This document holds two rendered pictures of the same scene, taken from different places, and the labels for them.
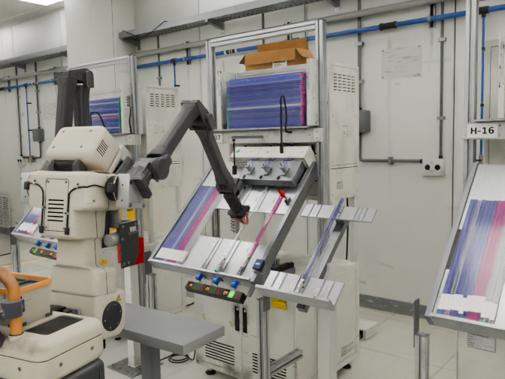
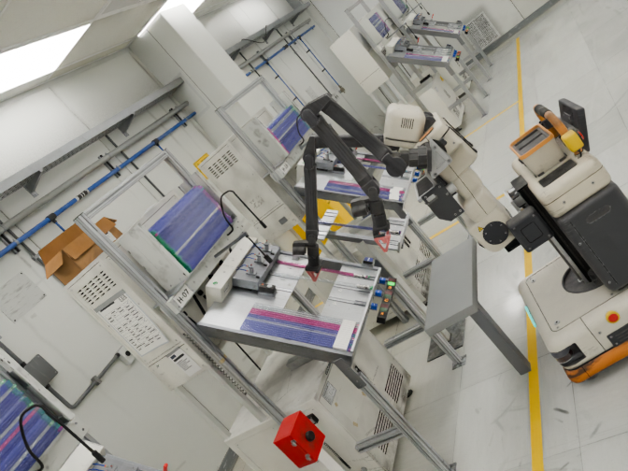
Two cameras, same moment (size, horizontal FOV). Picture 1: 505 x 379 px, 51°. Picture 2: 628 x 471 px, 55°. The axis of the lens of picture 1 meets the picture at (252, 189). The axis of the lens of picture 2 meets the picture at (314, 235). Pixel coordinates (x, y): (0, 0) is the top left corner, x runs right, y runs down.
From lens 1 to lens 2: 4.01 m
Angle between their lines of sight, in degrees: 96
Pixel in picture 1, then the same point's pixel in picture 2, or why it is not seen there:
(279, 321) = (366, 341)
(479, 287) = (385, 190)
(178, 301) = not seen: outside the picture
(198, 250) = (340, 313)
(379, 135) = (63, 372)
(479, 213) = (335, 187)
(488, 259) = not seen: hidden behind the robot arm
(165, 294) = not seen: outside the picture
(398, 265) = (185, 453)
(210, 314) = (354, 413)
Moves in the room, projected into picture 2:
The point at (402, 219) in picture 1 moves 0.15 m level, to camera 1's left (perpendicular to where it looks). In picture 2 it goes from (150, 417) to (149, 425)
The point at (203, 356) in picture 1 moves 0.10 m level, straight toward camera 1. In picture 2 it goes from (385, 458) to (399, 442)
